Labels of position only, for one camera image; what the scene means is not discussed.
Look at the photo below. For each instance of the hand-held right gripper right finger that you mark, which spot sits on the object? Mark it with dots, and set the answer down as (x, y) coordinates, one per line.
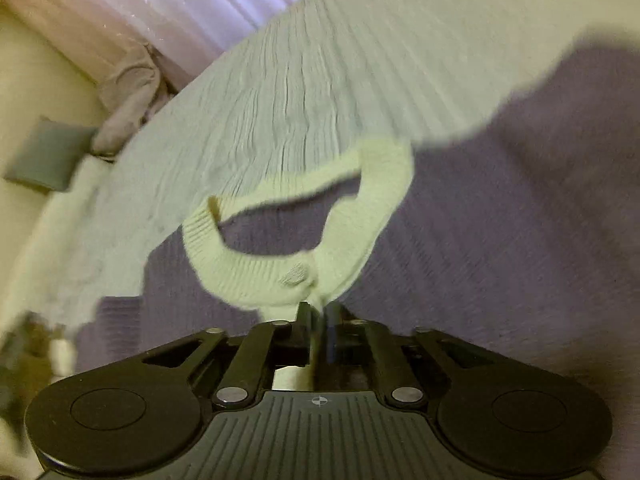
(332, 330)

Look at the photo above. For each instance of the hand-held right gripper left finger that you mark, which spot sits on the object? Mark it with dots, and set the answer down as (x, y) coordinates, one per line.
(307, 330)

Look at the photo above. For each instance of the purple and cream knit sweater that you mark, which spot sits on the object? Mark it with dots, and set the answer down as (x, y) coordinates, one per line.
(475, 210)

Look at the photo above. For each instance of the grey striped bed cover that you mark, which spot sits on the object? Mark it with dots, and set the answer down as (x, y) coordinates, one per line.
(300, 85)

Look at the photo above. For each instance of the folded pink blanket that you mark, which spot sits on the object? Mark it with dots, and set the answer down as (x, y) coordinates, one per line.
(130, 95)

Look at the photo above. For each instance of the grey pillow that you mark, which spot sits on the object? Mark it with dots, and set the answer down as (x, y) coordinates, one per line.
(50, 155)

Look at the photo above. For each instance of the pink curtain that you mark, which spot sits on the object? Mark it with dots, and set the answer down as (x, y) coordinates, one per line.
(175, 0)

